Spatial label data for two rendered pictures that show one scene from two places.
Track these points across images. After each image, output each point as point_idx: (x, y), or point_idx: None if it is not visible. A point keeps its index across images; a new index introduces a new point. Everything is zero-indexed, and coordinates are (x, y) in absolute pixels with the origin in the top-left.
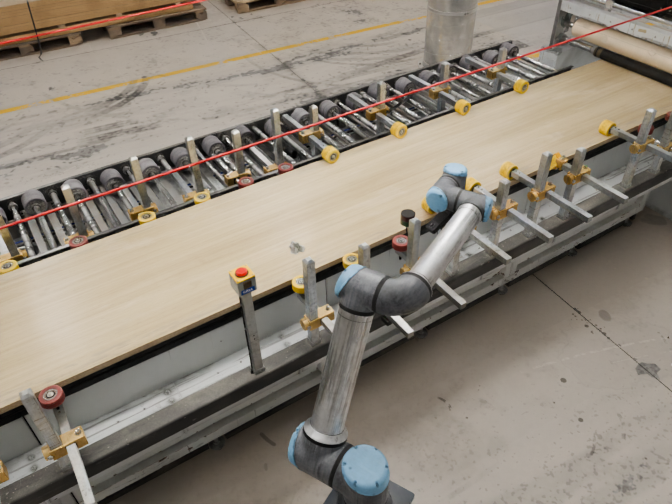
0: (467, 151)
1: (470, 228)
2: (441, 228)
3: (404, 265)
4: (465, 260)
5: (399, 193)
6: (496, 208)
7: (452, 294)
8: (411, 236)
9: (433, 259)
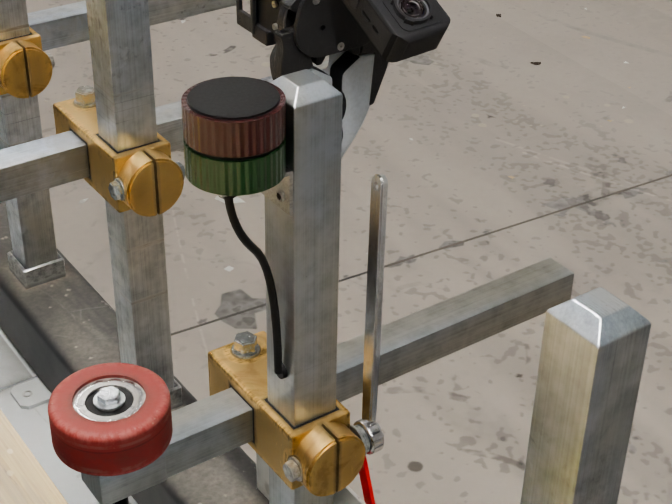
0: None
1: None
2: (314, 67)
3: (300, 433)
4: (71, 349)
5: None
6: (9, 39)
7: (508, 291)
8: (324, 202)
9: None
